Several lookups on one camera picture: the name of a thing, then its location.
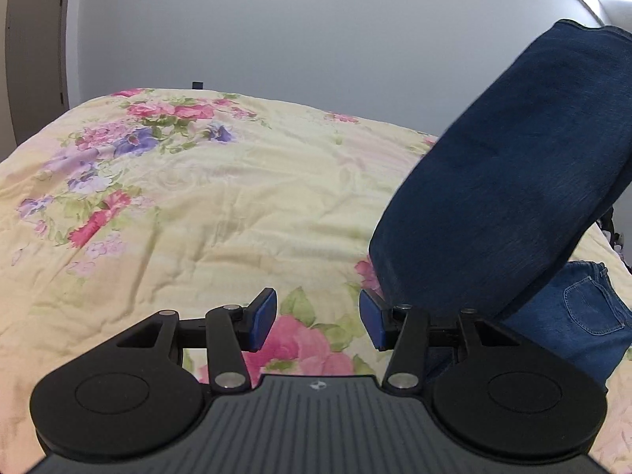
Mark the dark clothes pile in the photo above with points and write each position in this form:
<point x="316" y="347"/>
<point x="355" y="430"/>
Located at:
<point x="615" y="239"/>

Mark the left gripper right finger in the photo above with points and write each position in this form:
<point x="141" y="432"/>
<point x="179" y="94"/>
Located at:
<point x="401" y="329"/>

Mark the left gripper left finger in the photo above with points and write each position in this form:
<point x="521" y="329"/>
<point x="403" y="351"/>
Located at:
<point x="231" y="330"/>

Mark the blue denim jeans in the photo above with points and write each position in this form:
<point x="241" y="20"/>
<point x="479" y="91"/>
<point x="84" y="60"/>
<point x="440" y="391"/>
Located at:
<point x="490" y="217"/>

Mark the floral yellow bed quilt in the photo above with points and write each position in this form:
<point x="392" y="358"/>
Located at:
<point x="155" y="199"/>

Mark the grey door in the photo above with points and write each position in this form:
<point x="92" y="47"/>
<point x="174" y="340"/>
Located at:
<point x="35" y="64"/>

